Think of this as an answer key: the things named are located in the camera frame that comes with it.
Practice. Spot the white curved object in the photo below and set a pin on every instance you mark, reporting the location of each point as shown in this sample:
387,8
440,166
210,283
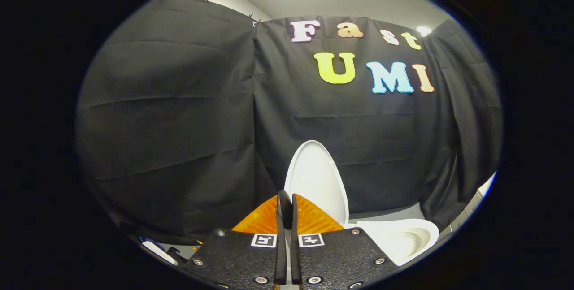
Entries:
159,250

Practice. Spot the white toilet lid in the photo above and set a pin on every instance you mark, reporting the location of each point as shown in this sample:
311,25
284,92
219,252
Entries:
316,173

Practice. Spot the white flat board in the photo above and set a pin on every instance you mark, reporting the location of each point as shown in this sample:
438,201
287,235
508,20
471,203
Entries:
488,184

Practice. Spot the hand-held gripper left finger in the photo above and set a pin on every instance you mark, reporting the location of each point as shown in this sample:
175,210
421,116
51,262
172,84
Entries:
233,258

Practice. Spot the black backdrop cloth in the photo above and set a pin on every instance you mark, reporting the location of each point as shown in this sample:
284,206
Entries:
179,124

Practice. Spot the small ceiling light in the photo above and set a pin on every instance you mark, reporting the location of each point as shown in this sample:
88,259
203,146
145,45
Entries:
423,31

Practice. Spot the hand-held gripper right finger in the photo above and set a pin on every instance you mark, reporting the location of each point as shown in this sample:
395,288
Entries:
341,258

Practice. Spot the grey ribbed metal panel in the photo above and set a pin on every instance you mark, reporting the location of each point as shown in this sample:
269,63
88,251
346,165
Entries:
464,214

